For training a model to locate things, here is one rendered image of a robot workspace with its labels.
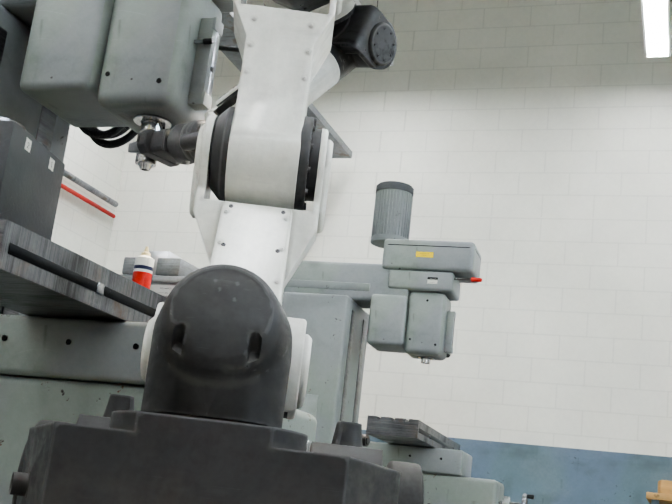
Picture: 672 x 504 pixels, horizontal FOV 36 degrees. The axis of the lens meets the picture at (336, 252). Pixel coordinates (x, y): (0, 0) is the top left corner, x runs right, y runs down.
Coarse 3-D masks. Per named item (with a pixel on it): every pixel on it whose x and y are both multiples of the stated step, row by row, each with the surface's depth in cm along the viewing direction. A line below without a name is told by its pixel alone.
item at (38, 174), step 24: (0, 120) 174; (0, 144) 173; (24, 144) 177; (0, 168) 172; (24, 168) 178; (48, 168) 187; (0, 192) 171; (24, 192) 179; (48, 192) 188; (0, 216) 171; (24, 216) 179; (48, 216) 189
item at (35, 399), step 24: (0, 384) 204; (24, 384) 203; (48, 384) 201; (72, 384) 200; (96, 384) 198; (120, 384) 197; (0, 408) 203; (24, 408) 201; (48, 408) 199; (72, 408) 198; (96, 408) 196; (0, 432) 201; (24, 432) 200; (312, 432) 211; (0, 456) 200; (0, 480) 198
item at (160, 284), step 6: (126, 258) 231; (132, 258) 231; (126, 264) 231; (132, 264) 230; (126, 270) 230; (132, 270) 230; (126, 276) 230; (132, 276) 229; (156, 276) 227; (162, 276) 227; (168, 276) 226; (174, 276) 226; (180, 276) 225; (156, 282) 227; (162, 282) 227; (168, 282) 226; (174, 282) 225; (150, 288) 227; (156, 288) 227; (162, 288) 226; (168, 288) 226; (162, 294) 226; (168, 294) 225
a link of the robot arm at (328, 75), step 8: (328, 56) 193; (328, 64) 193; (336, 64) 194; (320, 72) 191; (328, 72) 193; (336, 72) 195; (312, 80) 190; (320, 80) 191; (328, 80) 193; (336, 80) 196; (312, 88) 190; (320, 88) 192; (328, 88) 195; (224, 96) 185; (312, 96) 191; (216, 104) 187
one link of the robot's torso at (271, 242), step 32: (320, 160) 149; (192, 192) 150; (320, 192) 150; (224, 224) 145; (256, 224) 146; (288, 224) 147; (320, 224) 151; (224, 256) 141; (256, 256) 142; (288, 256) 147
